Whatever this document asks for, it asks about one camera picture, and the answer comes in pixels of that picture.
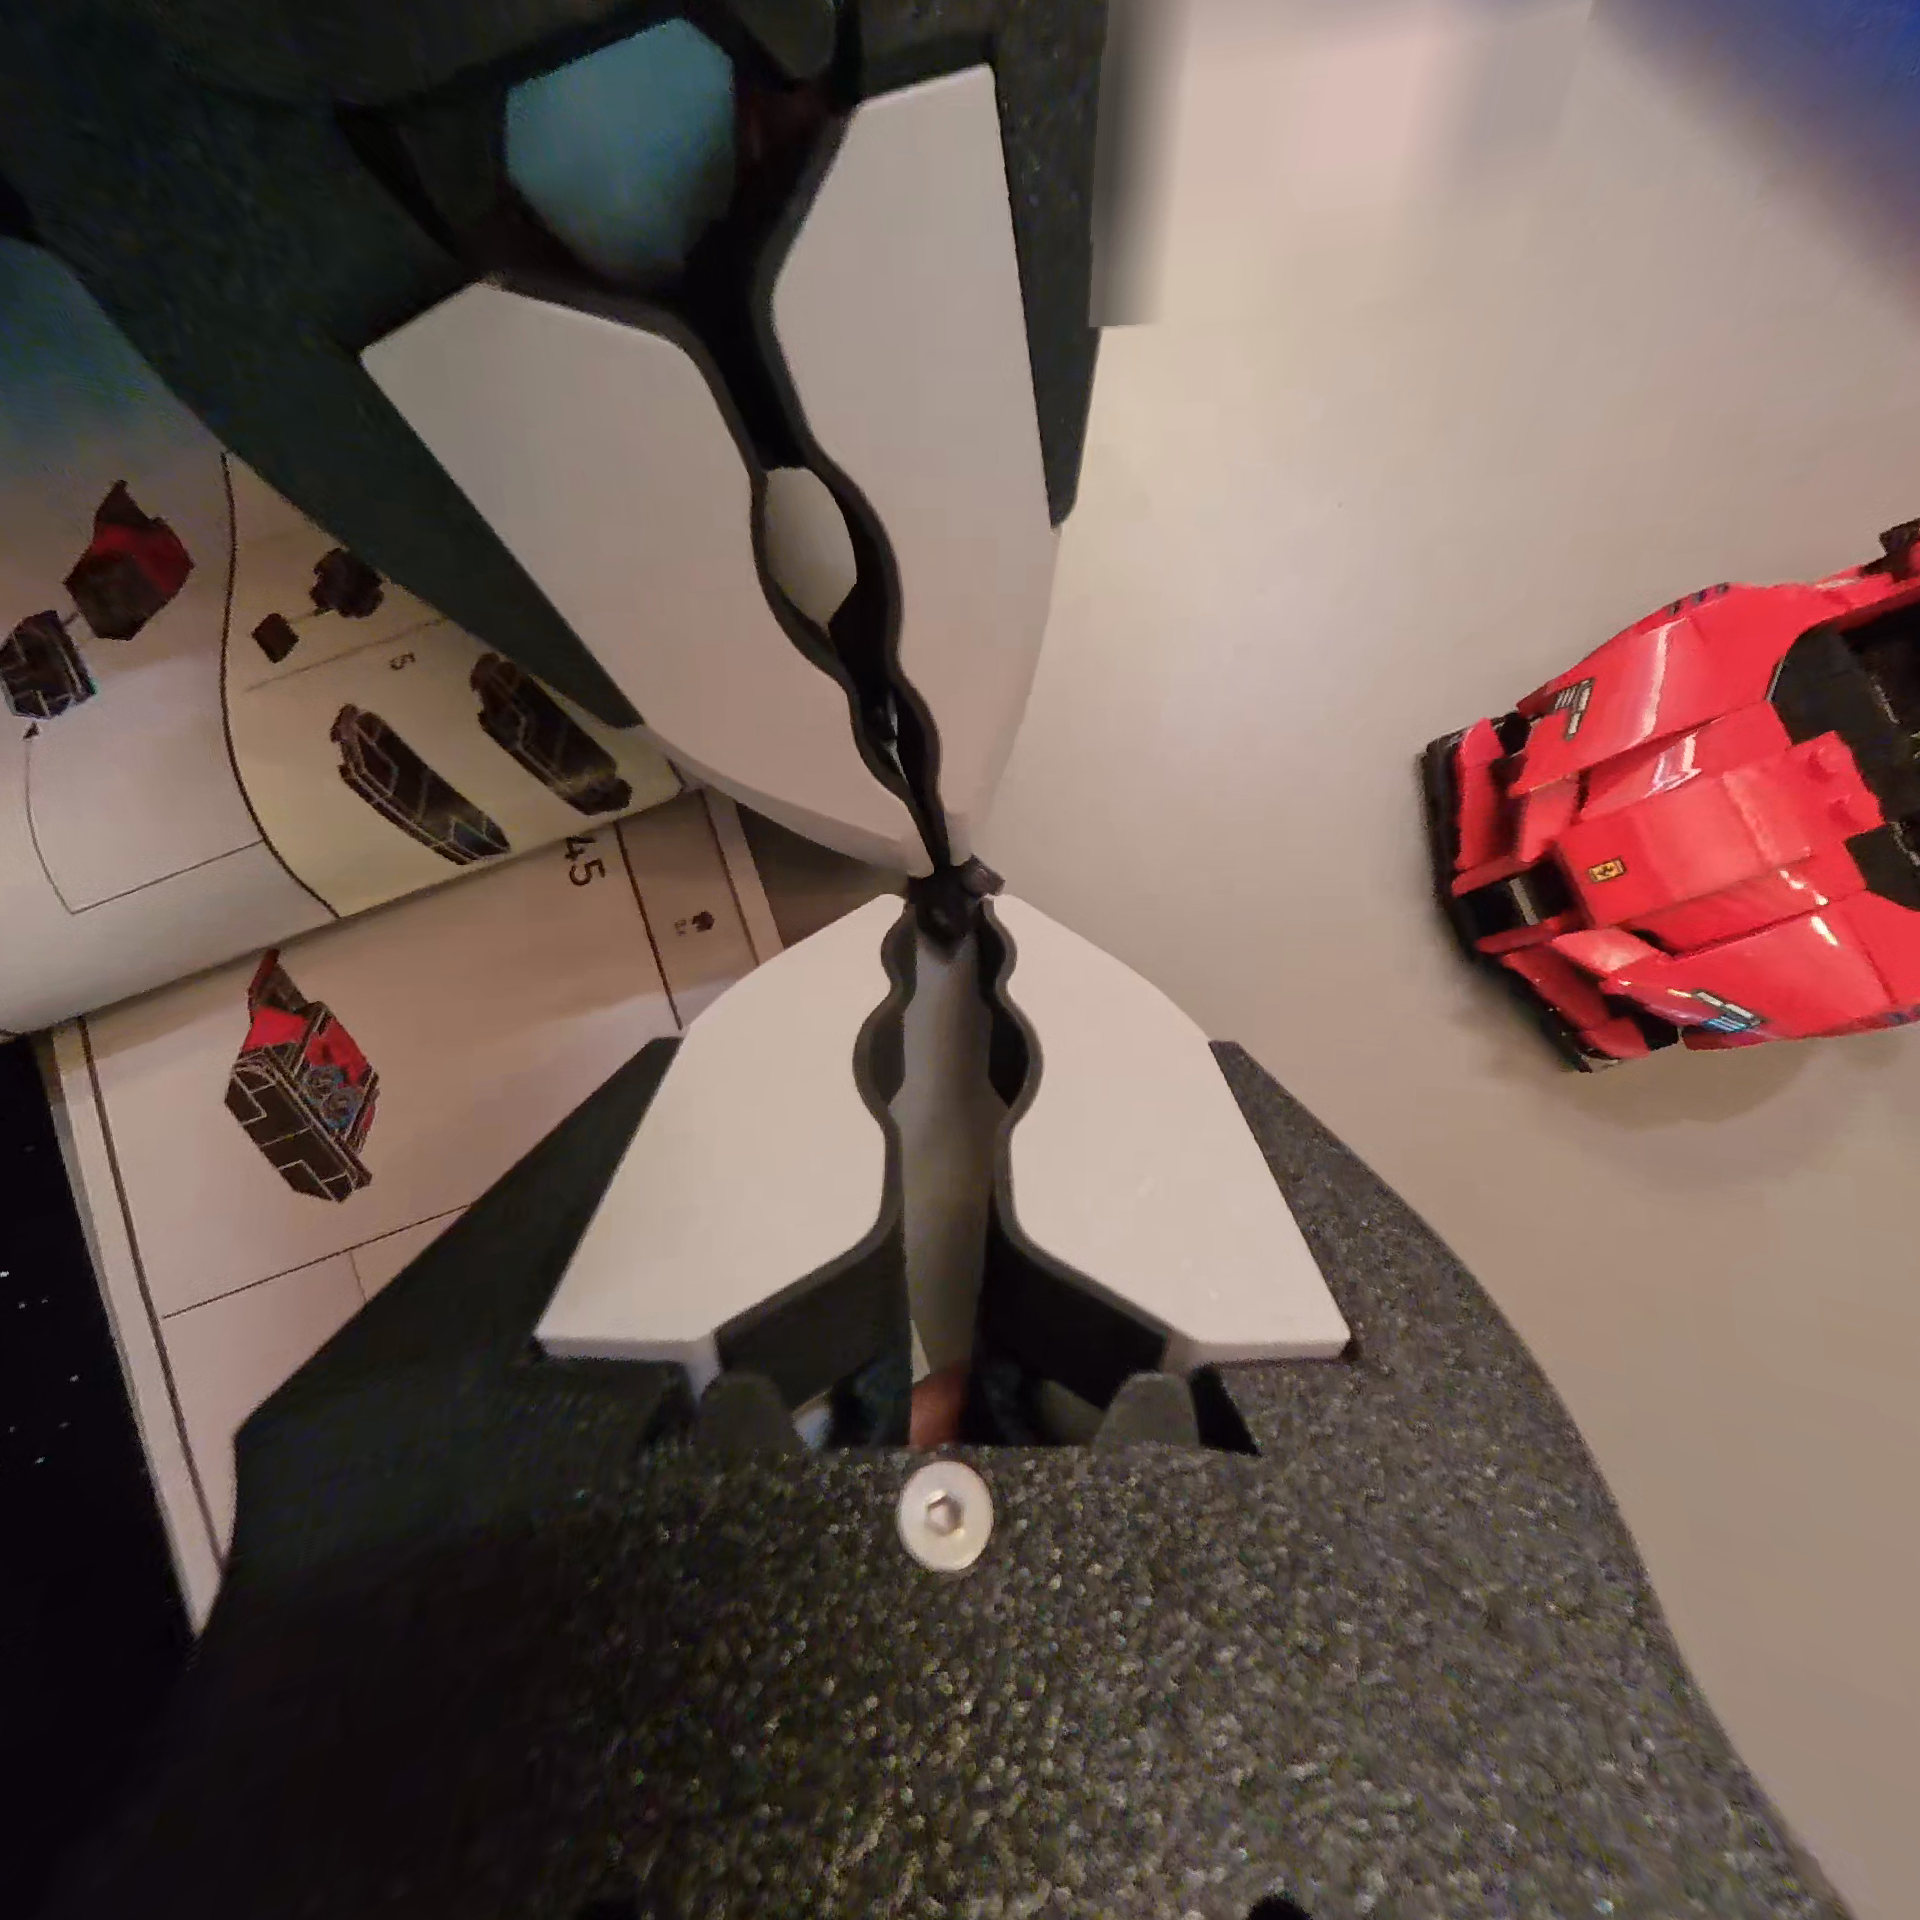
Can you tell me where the red lego car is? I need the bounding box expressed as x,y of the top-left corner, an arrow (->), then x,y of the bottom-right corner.
1417,517 -> 1920,1073

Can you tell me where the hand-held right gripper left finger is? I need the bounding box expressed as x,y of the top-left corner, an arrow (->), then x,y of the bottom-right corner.
531,891 -> 923,1378

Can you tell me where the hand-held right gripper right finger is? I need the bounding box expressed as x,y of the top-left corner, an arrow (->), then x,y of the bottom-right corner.
972,895 -> 1357,1374

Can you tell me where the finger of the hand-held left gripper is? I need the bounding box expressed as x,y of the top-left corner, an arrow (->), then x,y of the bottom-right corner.
359,283 -> 938,884
757,59 -> 1056,876

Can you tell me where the lego instruction booklet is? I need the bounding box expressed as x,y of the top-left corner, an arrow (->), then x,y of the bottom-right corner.
0,234 -> 792,1640

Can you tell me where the small black lego plate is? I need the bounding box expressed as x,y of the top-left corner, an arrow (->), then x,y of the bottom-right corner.
904,856 -> 1007,949

